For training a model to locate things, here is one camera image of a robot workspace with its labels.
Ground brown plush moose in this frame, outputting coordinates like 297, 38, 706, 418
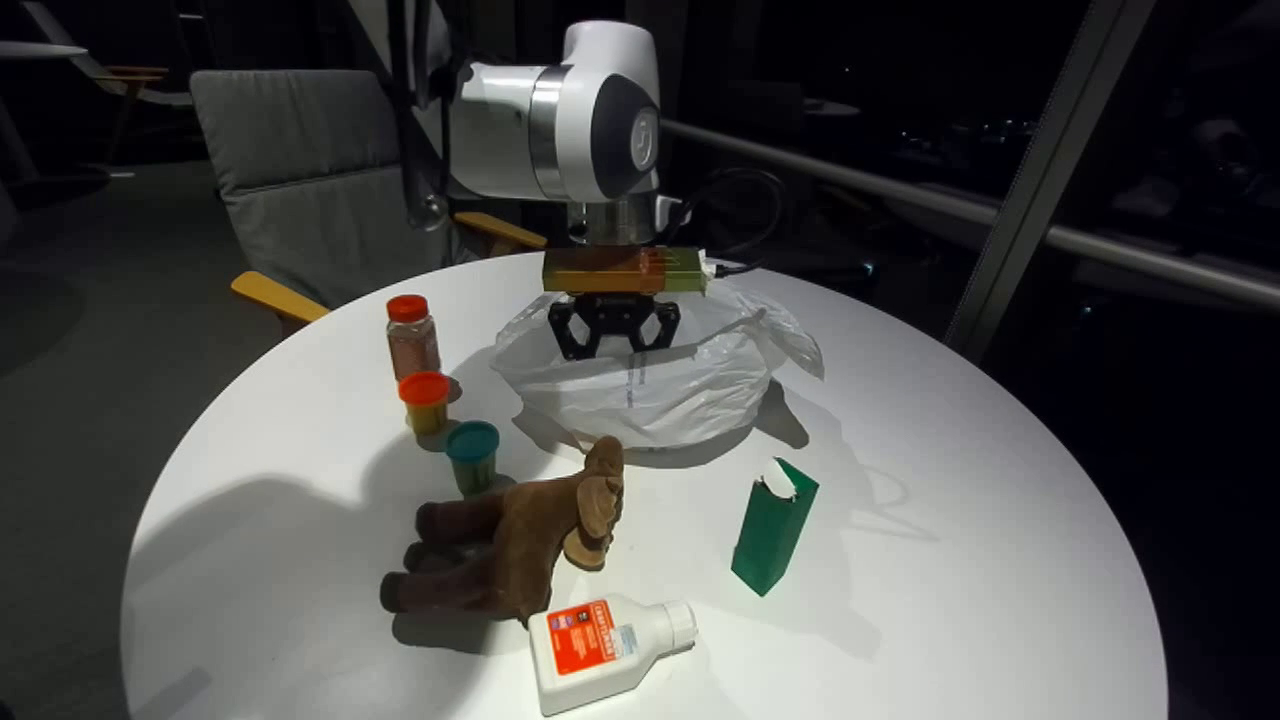
375, 434, 634, 632

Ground translucent white plastic bag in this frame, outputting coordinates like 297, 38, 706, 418
488, 282, 829, 456

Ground white bottle orange label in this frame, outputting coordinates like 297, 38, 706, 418
525, 593, 702, 720

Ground grey chair wooden armrests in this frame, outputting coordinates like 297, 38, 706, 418
184, 66, 557, 332

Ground grey vertical window post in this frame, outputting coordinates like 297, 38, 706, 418
941, 0, 1164, 360

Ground spice jar red lid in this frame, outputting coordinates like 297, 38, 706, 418
385, 294, 448, 383

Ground horizontal metal railing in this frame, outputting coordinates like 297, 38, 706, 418
655, 116, 1280, 322

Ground black cable sleeve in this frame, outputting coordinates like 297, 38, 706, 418
348, 0, 457, 234

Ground container with teal lid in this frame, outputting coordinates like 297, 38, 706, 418
439, 418, 508, 503

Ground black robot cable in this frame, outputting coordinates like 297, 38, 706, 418
674, 163, 793, 282

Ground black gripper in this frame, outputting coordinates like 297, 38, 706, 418
545, 294, 689, 363

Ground green bottle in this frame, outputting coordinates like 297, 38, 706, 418
727, 456, 825, 601

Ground yellowish wrist camera box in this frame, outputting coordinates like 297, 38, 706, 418
538, 246, 712, 299

